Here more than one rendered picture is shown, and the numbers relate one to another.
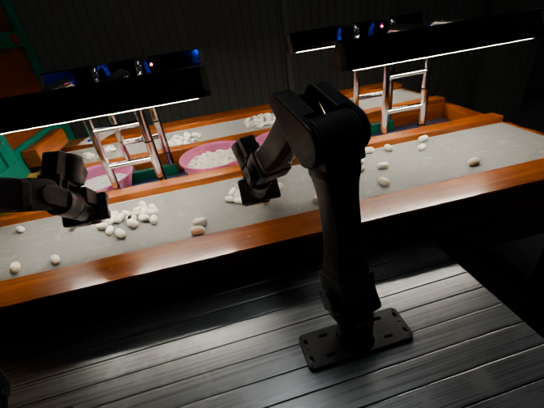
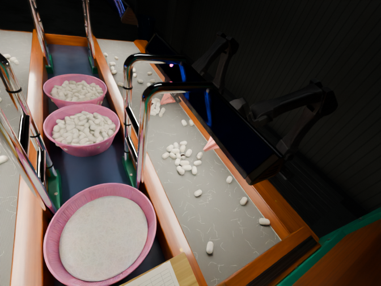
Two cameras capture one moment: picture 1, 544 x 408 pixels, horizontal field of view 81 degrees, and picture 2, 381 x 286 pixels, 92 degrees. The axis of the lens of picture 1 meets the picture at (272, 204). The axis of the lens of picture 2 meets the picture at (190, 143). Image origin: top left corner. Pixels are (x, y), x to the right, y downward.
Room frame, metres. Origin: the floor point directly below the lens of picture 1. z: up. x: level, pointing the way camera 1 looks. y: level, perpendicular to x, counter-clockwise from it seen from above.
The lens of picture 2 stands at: (1.07, 0.85, 1.30)
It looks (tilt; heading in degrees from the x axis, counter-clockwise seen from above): 42 degrees down; 237
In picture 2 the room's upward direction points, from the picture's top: 18 degrees clockwise
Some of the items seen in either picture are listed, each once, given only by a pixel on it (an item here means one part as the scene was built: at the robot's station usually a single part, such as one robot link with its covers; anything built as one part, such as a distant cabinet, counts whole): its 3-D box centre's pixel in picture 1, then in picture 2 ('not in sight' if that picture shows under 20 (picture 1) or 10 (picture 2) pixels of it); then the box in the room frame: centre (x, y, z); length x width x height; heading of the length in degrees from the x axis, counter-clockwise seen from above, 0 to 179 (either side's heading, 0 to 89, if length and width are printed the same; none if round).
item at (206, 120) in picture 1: (242, 128); not in sight; (1.72, 0.10, 0.67); 1.81 x 0.12 x 0.19; 97
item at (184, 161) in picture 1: (216, 164); (85, 131); (1.15, 0.19, 0.72); 0.27 x 0.27 x 0.10
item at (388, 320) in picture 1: (354, 325); not in sight; (0.36, -0.11, 0.71); 0.20 x 0.07 x 0.08; 99
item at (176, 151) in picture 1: (252, 145); (38, 113); (1.33, 0.05, 0.71); 1.81 x 0.06 x 0.11; 97
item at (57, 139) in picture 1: (47, 146); not in sight; (1.40, 0.94, 0.83); 0.30 x 0.06 x 0.07; 7
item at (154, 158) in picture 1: (119, 155); (159, 134); (0.92, 0.43, 0.90); 0.20 x 0.19 x 0.45; 97
